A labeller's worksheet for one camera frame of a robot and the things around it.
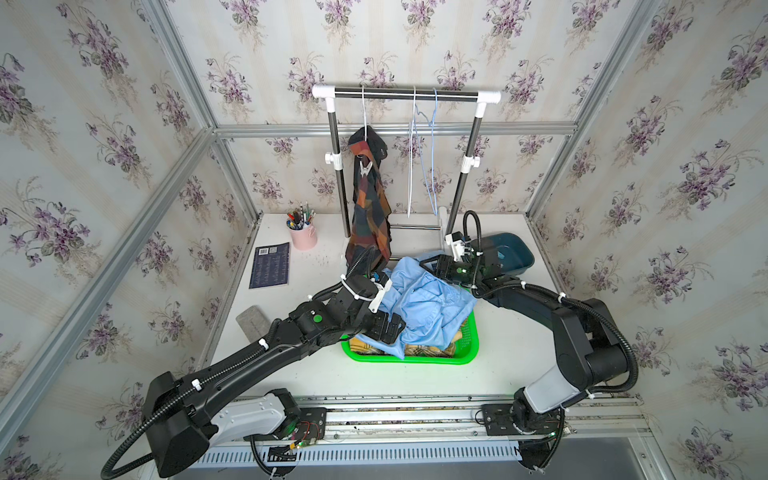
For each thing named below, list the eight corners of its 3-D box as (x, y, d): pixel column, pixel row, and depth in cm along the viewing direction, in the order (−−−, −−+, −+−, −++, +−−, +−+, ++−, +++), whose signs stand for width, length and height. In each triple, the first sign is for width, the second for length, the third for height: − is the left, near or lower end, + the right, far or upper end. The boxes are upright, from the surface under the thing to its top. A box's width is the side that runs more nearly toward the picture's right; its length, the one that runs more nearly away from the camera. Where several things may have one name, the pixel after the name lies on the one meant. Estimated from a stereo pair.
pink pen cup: (292, 250, 110) (284, 226, 100) (298, 227, 118) (291, 203, 108) (316, 250, 111) (310, 226, 100) (321, 227, 118) (315, 203, 108)
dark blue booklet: (251, 289, 101) (249, 285, 99) (257, 250, 112) (255, 246, 110) (287, 284, 102) (285, 280, 101) (289, 246, 113) (287, 242, 112)
